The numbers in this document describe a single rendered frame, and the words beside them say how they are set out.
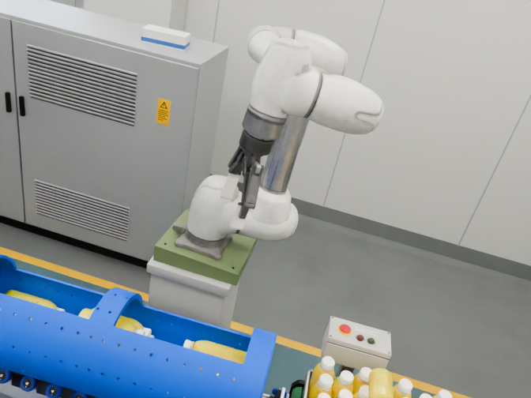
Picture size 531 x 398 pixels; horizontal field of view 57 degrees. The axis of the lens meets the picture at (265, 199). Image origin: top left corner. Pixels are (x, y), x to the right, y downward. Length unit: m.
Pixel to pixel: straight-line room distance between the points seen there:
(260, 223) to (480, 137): 2.47
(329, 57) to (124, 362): 1.05
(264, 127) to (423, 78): 2.78
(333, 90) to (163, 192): 2.04
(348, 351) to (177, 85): 1.66
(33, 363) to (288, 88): 0.92
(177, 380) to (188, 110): 1.71
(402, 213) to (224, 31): 2.02
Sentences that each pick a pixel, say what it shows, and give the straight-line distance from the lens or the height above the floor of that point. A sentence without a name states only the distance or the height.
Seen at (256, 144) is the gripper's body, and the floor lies 1.74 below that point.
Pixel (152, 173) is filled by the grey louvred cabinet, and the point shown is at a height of 0.75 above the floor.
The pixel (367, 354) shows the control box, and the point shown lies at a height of 1.08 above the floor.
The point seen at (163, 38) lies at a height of 1.49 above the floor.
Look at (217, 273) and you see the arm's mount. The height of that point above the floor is 1.03.
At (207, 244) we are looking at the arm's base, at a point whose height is 1.10.
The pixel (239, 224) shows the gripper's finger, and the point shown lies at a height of 1.56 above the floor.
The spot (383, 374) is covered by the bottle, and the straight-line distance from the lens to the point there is 1.48.
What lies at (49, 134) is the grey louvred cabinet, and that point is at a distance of 3.19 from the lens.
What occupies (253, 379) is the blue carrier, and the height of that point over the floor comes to 1.21.
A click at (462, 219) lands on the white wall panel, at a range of 4.20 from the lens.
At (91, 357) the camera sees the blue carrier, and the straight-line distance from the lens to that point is 1.33.
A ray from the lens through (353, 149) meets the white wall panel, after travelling 3.91.
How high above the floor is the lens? 2.17
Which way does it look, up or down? 30 degrees down
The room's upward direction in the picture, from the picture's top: 13 degrees clockwise
